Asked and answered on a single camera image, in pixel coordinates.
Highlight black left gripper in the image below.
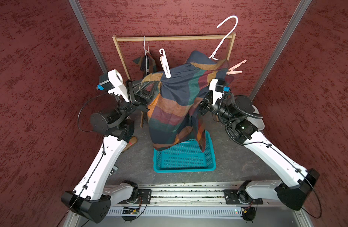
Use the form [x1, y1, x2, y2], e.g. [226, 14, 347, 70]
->
[113, 74, 159, 121]

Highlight teal plastic basket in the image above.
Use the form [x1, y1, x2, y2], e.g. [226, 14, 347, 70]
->
[153, 131, 217, 173]

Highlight aluminium corner post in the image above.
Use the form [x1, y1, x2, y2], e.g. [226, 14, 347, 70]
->
[249, 0, 312, 101]
[68, 0, 108, 73]

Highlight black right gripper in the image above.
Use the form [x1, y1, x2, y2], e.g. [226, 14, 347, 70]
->
[189, 88, 237, 123]

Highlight wooden clothes rack frame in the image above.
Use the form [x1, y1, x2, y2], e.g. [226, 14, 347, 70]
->
[112, 32, 236, 80]

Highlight white wire hanger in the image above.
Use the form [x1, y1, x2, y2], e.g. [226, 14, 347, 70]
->
[209, 15, 239, 61]
[143, 36, 149, 77]

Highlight pink clothespin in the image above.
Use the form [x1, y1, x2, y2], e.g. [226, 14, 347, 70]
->
[227, 60, 247, 75]

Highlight white clothespin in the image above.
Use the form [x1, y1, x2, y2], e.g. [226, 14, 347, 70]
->
[159, 48, 171, 79]

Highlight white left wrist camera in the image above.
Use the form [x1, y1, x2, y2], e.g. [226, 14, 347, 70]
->
[97, 70, 130, 103]

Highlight aluminium corner post left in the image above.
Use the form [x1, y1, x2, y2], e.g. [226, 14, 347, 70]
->
[68, 0, 108, 73]

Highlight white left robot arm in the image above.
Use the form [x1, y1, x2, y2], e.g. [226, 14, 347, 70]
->
[61, 80, 149, 223]

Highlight plaid long-sleeve shirt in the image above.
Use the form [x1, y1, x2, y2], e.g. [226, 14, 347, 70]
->
[142, 51, 234, 151]

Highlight aluminium corner post right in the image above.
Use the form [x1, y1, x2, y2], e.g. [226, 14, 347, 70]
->
[249, 0, 312, 101]

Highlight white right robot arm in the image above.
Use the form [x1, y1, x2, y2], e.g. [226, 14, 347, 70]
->
[199, 92, 319, 211]

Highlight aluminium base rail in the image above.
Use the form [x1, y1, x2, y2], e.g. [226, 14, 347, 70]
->
[60, 181, 315, 227]

